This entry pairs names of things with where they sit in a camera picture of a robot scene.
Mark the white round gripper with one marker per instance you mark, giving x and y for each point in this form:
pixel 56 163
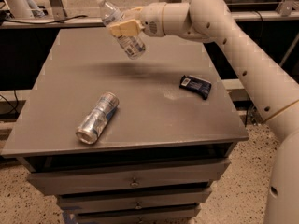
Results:
pixel 151 19

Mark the clear plastic water bottle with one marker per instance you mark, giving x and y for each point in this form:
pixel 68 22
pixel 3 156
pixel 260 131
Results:
pixel 133 46

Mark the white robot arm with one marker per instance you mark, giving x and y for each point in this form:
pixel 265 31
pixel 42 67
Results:
pixel 274 93

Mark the silver aluminium drink can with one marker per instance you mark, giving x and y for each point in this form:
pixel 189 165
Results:
pixel 90 129

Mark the white pipe background left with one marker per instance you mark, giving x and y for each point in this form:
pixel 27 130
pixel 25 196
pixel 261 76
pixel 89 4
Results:
pixel 20 9

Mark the grey drawer cabinet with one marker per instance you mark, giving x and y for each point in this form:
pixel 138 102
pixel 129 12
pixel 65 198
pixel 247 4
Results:
pixel 156 120

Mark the top grey drawer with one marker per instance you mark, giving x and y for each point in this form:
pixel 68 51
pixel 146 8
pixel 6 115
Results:
pixel 129 176

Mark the grey drawer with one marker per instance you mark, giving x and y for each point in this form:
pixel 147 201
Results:
pixel 129 176
pixel 141 216
pixel 134 199

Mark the middle grey drawer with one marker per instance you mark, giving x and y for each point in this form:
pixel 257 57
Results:
pixel 134 199

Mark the bottom grey drawer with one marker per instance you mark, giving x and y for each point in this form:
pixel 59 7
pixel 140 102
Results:
pixel 141 216

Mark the left metal bracket post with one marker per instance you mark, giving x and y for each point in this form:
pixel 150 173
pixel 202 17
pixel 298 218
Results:
pixel 58 12

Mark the grey metal rail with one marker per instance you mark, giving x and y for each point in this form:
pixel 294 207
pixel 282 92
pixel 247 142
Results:
pixel 80 21

